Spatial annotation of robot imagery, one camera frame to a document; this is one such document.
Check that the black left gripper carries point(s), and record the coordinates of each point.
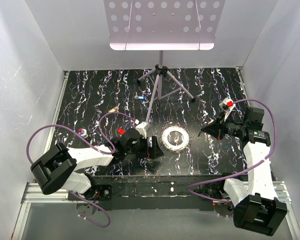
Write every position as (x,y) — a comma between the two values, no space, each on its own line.
(153,152)

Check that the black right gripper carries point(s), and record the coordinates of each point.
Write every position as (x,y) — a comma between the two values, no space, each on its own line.
(217,130)

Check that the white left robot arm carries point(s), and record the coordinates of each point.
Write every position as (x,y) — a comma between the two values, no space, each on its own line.
(58,167)

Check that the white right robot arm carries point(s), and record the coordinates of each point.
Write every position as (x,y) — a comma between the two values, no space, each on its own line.
(257,207)

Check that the key with red tag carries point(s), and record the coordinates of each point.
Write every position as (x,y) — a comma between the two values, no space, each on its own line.
(120,131)

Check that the key with blue tag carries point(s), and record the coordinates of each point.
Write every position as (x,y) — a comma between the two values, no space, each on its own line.
(139,97)

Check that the key with yellow tag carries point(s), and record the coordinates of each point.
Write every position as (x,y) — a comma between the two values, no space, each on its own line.
(114,109)

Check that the white perforated music stand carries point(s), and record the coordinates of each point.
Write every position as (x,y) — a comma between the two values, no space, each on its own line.
(162,25)

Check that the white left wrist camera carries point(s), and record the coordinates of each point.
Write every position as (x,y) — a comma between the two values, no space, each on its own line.
(143,128)

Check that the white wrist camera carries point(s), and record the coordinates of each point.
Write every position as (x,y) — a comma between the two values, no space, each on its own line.
(143,128)
(228,105)

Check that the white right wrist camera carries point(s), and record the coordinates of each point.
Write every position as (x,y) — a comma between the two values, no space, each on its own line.
(228,105)

